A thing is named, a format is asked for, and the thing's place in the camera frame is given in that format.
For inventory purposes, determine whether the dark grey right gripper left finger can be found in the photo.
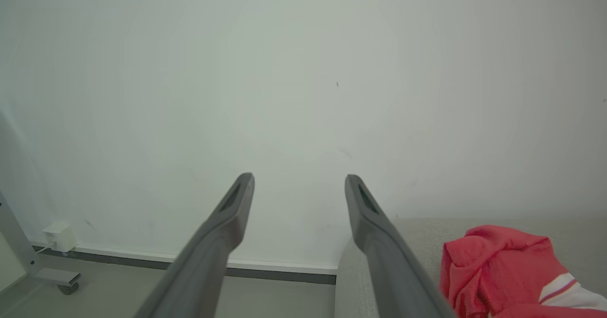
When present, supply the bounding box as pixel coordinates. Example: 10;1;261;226
134;173;256;318

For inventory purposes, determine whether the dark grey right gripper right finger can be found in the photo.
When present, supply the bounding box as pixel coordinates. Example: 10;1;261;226
344;174;459;318

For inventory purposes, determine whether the red garment with white stripes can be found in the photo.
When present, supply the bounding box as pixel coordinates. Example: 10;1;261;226
439;224;607;318

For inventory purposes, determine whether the grey fabric sofa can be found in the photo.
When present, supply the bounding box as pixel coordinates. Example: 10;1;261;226
334;217;607;318

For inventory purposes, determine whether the white and black baseboard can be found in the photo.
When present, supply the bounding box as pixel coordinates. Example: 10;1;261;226
28;240;339;286

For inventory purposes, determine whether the small white wall box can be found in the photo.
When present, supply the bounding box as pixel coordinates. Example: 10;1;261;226
42;221;79;254

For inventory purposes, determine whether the grey metal frame leg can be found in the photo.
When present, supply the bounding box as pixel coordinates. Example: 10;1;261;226
0;189;82;290

